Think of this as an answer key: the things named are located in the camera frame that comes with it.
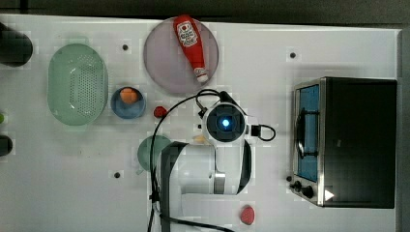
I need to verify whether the red strawberry toy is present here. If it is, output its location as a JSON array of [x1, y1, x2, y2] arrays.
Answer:
[[240, 206, 255, 225]]

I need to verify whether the blue bowl with orange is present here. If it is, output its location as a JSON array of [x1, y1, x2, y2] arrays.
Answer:
[[110, 86, 146, 119]]

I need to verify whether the green marker tube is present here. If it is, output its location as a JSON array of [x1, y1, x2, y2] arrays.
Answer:
[[0, 113, 5, 124]]

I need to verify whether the black cylinder cup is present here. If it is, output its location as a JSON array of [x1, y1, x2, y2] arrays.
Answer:
[[0, 23, 33, 67]]

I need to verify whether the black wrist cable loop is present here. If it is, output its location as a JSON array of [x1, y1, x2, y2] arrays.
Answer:
[[250, 124, 277, 142]]

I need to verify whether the green mug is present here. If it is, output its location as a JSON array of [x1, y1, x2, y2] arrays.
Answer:
[[136, 135, 171, 175]]

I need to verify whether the green perforated colander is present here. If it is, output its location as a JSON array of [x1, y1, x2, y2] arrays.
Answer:
[[47, 43, 108, 126]]

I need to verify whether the grey round plate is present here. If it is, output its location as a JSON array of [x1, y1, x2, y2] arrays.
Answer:
[[143, 17, 220, 95]]

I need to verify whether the black toaster oven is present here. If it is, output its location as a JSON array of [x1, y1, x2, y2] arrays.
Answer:
[[287, 76, 397, 209]]

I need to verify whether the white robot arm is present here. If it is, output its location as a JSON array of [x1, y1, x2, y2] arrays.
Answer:
[[157, 91, 252, 232]]

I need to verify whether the peeled banana toy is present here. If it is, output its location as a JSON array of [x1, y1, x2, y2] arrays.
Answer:
[[193, 135, 208, 144]]

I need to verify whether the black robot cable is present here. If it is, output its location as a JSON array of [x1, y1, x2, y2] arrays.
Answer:
[[146, 89, 236, 232]]

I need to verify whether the red ketchup bottle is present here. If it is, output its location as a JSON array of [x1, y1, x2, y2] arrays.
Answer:
[[173, 14, 209, 83]]

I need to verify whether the small black cylinder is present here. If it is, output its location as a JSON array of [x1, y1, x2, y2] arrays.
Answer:
[[0, 135, 14, 157]]

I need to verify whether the small red toy fruit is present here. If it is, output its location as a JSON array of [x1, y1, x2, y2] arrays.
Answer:
[[153, 106, 167, 118]]

